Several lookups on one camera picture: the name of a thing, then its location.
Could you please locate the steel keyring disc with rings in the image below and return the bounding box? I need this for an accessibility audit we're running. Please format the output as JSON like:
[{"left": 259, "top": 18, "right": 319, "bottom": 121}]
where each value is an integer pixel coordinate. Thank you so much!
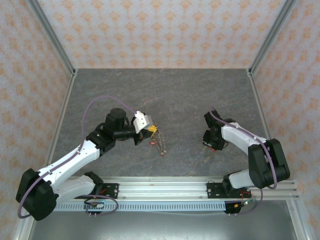
[{"left": 149, "top": 121, "right": 168, "bottom": 159}]

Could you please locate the small green circuit board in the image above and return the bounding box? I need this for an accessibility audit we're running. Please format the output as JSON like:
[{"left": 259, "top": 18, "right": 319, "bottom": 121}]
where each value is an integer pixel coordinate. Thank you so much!
[
  {"left": 83, "top": 199, "right": 105, "bottom": 210},
  {"left": 232, "top": 198, "right": 257, "bottom": 209}
]

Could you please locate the grey sheet metal panel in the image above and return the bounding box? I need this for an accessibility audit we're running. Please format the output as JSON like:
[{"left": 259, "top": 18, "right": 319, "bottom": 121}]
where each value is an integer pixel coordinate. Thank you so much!
[{"left": 27, "top": 211, "right": 300, "bottom": 240}]

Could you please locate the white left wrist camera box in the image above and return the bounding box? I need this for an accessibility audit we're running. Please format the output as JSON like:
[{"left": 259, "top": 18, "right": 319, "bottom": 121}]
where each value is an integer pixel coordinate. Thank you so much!
[{"left": 131, "top": 110, "right": 153, "bottom": 135}]

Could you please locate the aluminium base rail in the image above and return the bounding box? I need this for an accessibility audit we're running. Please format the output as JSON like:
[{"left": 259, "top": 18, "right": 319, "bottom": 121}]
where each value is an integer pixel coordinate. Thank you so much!
[{"left": 57, "top": 176, "right": 300, "bottom": 201}]

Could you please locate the aluminium table side rail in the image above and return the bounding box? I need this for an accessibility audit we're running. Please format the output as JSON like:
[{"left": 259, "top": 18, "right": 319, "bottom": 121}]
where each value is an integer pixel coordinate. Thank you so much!
[
  {"left": 246, "top": 68, "right": 272, "bottom": 141},
  {"left": 46, "top": 69, "right": 77, "bottom": 163}
]

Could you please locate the grey slotted cable duct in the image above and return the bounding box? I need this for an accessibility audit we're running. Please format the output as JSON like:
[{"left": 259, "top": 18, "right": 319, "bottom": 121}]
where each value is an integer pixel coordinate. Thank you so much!
[{"left": 53, "top": 201, "right": 227, "bottom": 213}]

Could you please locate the aluminium frame post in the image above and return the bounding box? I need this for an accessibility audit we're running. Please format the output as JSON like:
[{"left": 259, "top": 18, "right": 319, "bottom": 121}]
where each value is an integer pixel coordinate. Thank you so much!
[
  {"left": 246, "top": 0, "right": 298, "bottom": 77},
  {"left": 13, "top": 214, "right": 36, "bottom": 240},
  {"left": 287, "top": 199, "right": 315, "bottom": 240},
  {"left": 26, "top": 0, "right": 78, "bottom": 77}
]

